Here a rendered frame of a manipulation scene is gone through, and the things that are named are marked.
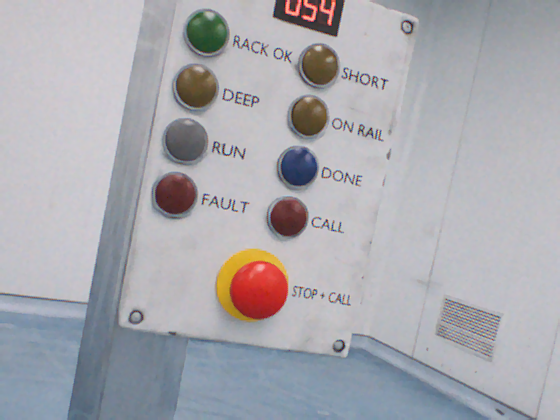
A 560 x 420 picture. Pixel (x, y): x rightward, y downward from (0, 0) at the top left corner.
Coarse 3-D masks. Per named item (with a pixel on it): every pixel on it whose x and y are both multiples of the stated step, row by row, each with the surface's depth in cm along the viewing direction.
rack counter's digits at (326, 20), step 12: (288, 0) 43; (300, 0) 43; (312, 0) 44; (324, 0) 44; (336, 0) 44; (288, 12) 43; (300, 12) 44; (312, 12) 44; (324, 12) 44; (324, 24) 44
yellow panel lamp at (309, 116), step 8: (296, 104) 44; (304, 104) 44; (312, 104) 44; (320, 104) 44; (296, 112) 44; (304, 112) 44; (312, 112) 44; (320, 112) 44; (296, 120) 44; (304, 120) 44; (312, 120) 44; (320, 120) 45; (296, 128) 44; (304, 128) 44; (312, 128) 44; (320, 128) 45
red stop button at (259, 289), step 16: (240, 272) 42; (256, 272) 42; (272, 272) 43; (240, 288) 42; (256, 288) 42; (272, 288) 43; (288, 288) 44; (240, 304) 43; (256, 304) 43; (272, 304) 43
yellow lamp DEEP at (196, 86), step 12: (180, 72) 41; (192, 72) 41; (204, 72) 42; (180, 84) 41; (192, 84) 41; (204, 84) 42; (216, 84) 42; (180, 96) 42; (192, 96) 42; (204, 96) 42
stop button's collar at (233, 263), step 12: (240, 252) 44; (252, 252) 45; (264, 252) 45; (228, 264) 44; (240, 264) 45; (276, 264) 45; (228, 276) 44; (216, 288) 44; (228, 288) 45; (228, 300) 45; (228, 312) 45
